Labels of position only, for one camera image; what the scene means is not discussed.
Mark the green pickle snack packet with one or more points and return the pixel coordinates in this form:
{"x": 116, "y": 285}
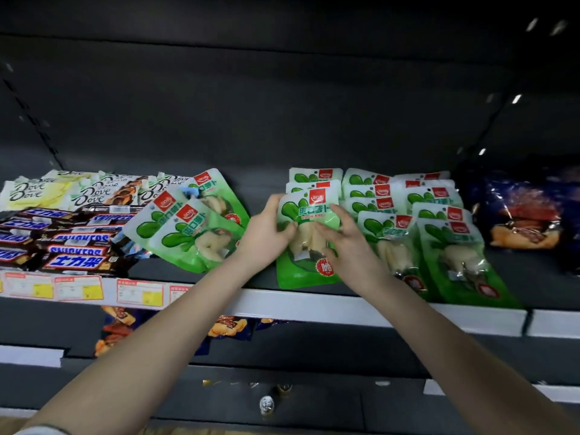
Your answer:
{"x": 149, "y": 221}
{"x": 306, "y": 271}
{"x": 217, "y": 190}
{"x": 199, "y": 244}

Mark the rows of green packets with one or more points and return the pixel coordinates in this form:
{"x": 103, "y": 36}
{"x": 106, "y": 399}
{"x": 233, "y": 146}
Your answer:
{"x": 453, "y": 267}

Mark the small silver can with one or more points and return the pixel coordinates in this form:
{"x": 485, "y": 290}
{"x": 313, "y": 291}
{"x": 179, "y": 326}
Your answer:
{"x": 267, "y": 405}

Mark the person's right forearm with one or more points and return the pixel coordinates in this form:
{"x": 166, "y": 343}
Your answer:
{"x": 457, "y": 362}

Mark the white sleeve cuff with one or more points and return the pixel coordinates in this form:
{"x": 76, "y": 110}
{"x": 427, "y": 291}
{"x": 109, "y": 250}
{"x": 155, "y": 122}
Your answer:
{"x": 43, "y": 431}

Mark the person's right hand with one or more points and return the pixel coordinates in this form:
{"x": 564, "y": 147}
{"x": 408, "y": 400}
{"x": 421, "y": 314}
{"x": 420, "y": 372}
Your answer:
{"x": 353, "y": 260}

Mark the pile of brown candy bars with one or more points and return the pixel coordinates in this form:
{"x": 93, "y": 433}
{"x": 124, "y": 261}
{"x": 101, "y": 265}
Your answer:
{"x": 63, "y": 242}

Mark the dark blue snack bag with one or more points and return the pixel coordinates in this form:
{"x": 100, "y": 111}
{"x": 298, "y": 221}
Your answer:
{"x": 229, "y": 327}
{"x": 521, "y": 217}
{"x": 115, "y": 328}
{"x": 572, "y": 221}

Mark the pile of white chocolate bars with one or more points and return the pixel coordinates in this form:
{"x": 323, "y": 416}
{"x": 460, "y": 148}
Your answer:
{"x": 90, "y": 192}

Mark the long white shelf edge rail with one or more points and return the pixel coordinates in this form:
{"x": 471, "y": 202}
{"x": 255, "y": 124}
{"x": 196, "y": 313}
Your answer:
{"x": 475, "y": 319}

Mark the person's right thumb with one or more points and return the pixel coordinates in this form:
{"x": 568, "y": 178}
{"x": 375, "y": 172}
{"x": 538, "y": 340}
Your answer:
{"x": 326, "y": 235}

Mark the person's left forearm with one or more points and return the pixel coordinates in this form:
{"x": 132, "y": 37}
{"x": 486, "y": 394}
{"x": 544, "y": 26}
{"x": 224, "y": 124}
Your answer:
{"x": 149, "y": 344}

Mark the person's left hand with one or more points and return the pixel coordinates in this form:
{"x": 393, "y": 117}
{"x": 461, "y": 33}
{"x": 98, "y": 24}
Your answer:
{"x": 260, "y": 242}

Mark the person's left thumb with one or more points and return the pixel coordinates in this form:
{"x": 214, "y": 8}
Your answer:
{"x": 285, "y": 231}

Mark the red and yellow price tag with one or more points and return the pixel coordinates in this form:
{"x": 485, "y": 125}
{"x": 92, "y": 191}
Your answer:
{"x": 28, "y": 285}
{"x": 140, "y": 294}
{"x": 78, "y": 288}
{"x": 177, "y": 294}

